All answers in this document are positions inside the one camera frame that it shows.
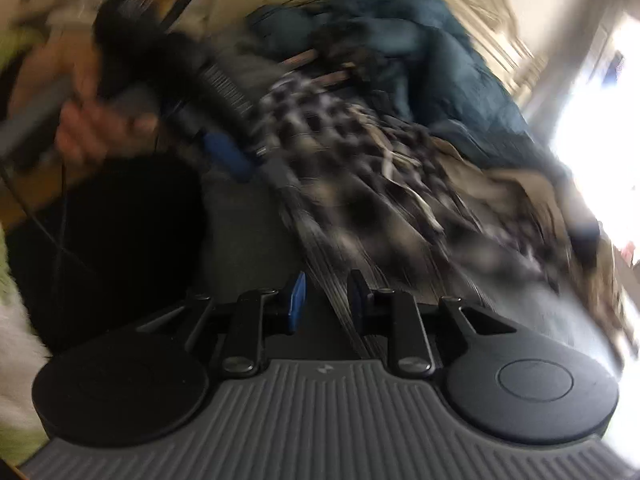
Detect teal quilt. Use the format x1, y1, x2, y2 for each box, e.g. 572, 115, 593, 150
245, 0, 551, 171

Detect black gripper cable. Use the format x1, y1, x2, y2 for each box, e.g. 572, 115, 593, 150
0, 160, 101, 271

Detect black white plaid pants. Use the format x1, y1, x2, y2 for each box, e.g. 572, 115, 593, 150
250, 70, 601, 361

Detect grey bed blanket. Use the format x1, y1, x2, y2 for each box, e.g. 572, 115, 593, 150
205, 55, 626, 361

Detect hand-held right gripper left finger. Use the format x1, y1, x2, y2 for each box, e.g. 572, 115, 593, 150
137, 272, 307, 378

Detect dark cloth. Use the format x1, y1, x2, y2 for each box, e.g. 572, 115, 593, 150
5, 155, 211, 351

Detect black garment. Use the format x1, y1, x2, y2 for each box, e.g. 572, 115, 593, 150
310, 20, 396, 67

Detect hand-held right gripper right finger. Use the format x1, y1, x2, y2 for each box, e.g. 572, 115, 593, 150
348, 270, 516, 378

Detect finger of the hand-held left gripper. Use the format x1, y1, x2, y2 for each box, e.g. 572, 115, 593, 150
200, 132, 253, 181

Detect beige coat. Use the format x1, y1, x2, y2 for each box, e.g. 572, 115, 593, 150
435, 135, 626, 311

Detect person's left hand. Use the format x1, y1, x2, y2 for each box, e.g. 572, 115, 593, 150
55, 45, 161, 165

